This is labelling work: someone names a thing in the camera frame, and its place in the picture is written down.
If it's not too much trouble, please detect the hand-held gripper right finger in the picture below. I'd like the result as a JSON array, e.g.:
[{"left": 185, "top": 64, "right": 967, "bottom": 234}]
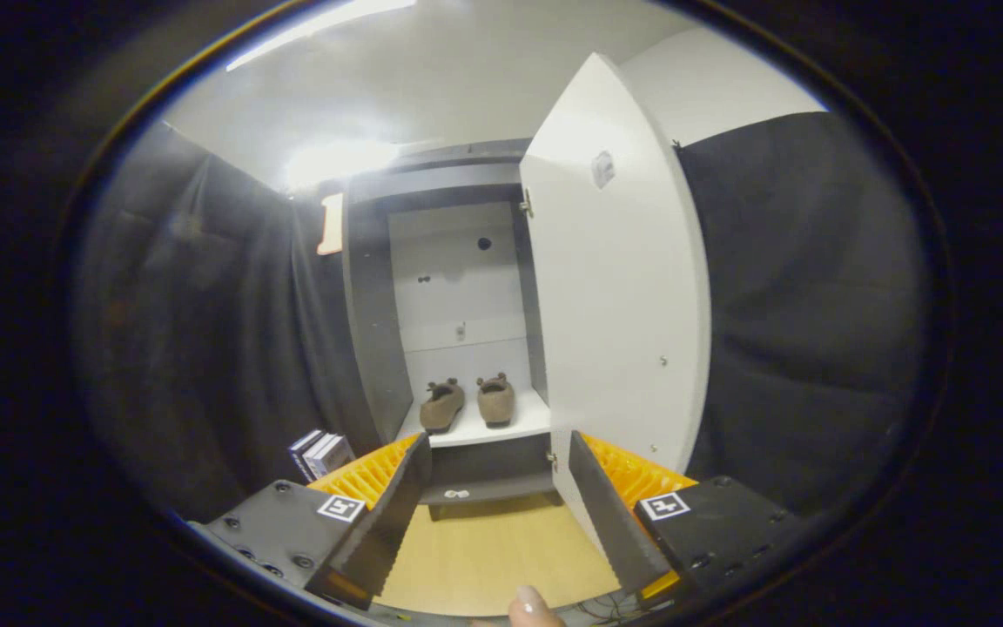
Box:
[{"left": 567, "top": 431, "right": 803, "bottom": 602}]

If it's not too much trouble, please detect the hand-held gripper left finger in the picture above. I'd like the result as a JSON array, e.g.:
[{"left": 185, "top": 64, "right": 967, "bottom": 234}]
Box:
[{"left": 205, "top": 433, "right": 433, "bottom": 610}]

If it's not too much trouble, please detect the brown fuzzy shoe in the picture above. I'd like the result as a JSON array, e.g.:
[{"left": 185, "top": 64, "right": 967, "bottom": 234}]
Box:
[
  {"left": 419, "top": 378, "right": 467, "bottom": 434},
  {"left": 476, "top": 373, "right": 516, "bottom": 428}
]

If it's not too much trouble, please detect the grey shoe cabinet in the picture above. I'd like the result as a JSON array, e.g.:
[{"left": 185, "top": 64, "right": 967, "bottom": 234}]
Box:
[{"left": 340, "top": 139, "right": 556, "bottom": 523}]

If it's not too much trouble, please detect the white shoe cabinet door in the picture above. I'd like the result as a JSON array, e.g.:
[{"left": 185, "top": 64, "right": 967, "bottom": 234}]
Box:
[{"left": 519, "top": 52, "right": 711, "bottom": 558}]

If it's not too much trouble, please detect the black backdrop cloth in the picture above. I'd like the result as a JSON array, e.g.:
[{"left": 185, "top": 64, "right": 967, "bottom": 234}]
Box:
[{"left": 75, "top": 109, "right": 929, "bottom": 523}]

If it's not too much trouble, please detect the long ceiling light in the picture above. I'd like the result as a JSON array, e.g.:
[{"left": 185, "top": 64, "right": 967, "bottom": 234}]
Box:
[
  {"left": 227, "top": 0, "right": 415, "bottom": 72},
  {"left": 284, "top": 139, "right": 400, "bottom": 191}
]

